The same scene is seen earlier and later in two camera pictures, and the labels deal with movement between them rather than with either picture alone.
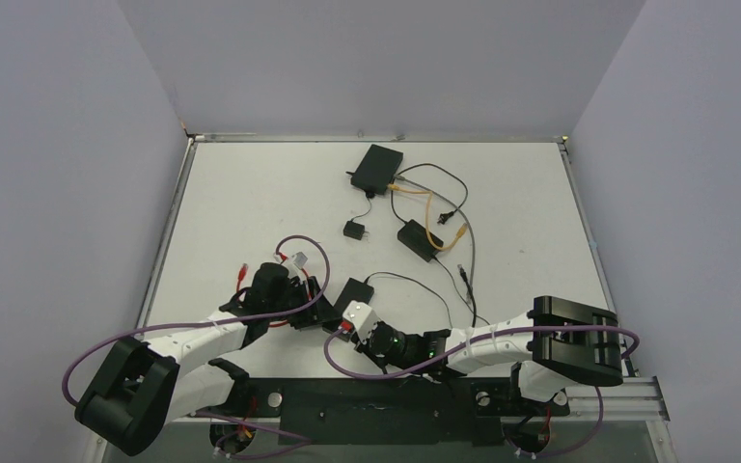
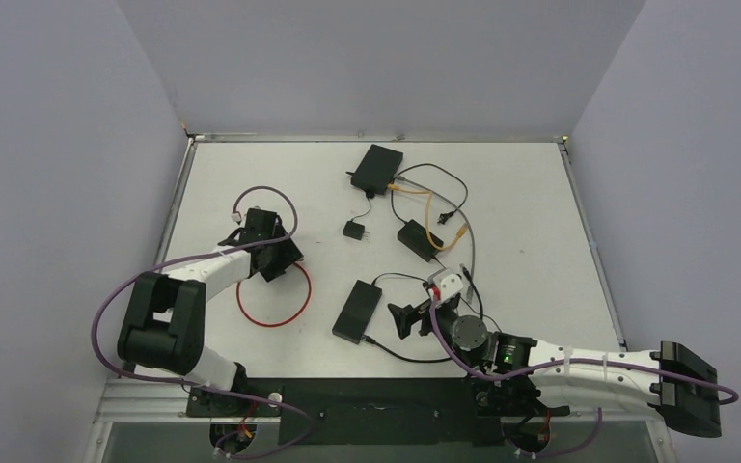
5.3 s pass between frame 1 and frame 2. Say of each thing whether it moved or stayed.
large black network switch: stayed
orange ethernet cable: stayed
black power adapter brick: stayed
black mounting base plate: stayed
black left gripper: moved
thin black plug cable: moved
